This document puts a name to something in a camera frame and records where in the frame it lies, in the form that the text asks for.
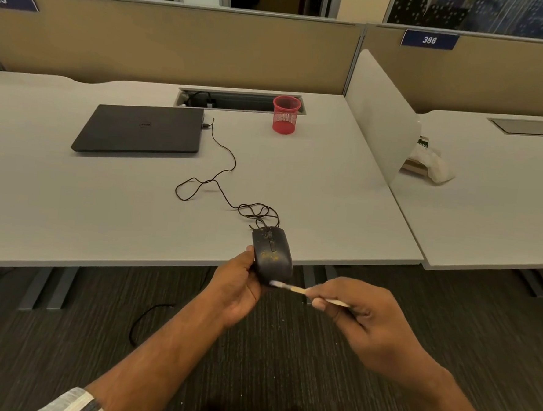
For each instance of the person's left hand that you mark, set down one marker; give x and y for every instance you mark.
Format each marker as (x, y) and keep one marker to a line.
(235, 292)

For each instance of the black laptop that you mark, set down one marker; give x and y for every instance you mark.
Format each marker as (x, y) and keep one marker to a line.
(140, 129)

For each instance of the person's left thumb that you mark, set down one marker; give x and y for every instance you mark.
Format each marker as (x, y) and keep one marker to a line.
(245, 262)

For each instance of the white plastic bag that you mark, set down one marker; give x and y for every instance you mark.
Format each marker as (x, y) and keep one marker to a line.
(432, 163)

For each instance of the person's right fingers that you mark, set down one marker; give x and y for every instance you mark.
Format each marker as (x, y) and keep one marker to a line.
(334, 298)

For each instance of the person's left forearm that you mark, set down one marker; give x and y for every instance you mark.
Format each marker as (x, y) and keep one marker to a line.
(151, 365)

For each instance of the white cotton swab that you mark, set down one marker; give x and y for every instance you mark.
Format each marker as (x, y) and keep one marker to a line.
(309, 295)

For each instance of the black computer mouse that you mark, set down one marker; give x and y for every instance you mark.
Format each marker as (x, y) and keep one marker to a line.
(272, 256)

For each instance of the grey desk leg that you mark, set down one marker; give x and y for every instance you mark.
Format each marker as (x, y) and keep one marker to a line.
(538, 282)
(315, 277)
(48, 288)

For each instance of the person's right forearm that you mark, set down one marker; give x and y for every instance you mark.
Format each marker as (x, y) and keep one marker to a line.
(452, 406)

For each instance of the red mesh pen holder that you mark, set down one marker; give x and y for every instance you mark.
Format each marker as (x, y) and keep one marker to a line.
(285, 115)

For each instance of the beige partition panel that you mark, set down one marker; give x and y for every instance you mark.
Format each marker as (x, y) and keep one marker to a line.
(171, 45)
(472, 73)

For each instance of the white desk divider panel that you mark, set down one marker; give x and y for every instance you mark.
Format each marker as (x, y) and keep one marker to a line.
(381, 116)

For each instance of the person's right hand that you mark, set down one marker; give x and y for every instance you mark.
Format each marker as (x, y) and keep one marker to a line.
(374, 331)

